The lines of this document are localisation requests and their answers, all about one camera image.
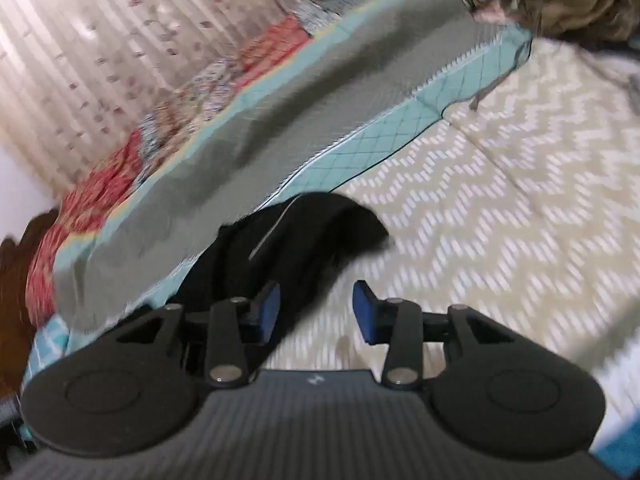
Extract brown wooden headboard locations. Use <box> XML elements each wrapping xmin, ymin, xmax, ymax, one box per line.
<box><xmin>0</xmin><ymin>209</ymin><xmax>62</xmax><ymax>397</ymax></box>

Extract teal lattice pillow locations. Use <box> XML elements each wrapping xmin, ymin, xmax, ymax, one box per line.
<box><xmin>22</xmin><ymin>314</ymin><xmax>72</xmax><ymax>392</ymax></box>

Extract olive cloth pile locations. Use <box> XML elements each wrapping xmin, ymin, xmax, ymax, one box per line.
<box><xmin>492</xmin><ymin>0</ymin><xmax>640</xmax><ymax>45</ymax></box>

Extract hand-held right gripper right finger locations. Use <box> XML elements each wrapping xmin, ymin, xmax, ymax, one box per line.
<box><xmin>351</xmin><ymin>280</ymin><xmax>522</xmax><ymax>391</ymax></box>

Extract black pants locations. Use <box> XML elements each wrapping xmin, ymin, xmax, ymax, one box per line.
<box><xmin>174</xmin><ymin>192</ymin><xmax>392</xmax><ymax>357</ymax></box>

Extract red patchwork quilt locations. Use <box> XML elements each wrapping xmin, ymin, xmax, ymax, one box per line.
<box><xmin>25</xmin><ymin>0</ymin><xmax>501</xmax><ymax>328</ymax></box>

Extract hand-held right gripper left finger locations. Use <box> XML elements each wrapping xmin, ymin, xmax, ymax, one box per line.
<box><xmin>116</xmin><ymin>280</ymin><xmax>281</xmax><ymax>389</ymax></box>

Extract beige patterned curtain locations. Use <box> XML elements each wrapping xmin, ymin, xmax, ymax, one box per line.
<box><xmin>0</xmin><ymin>0</ymin><xmax>451</xmax><ymax>201</ymax></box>

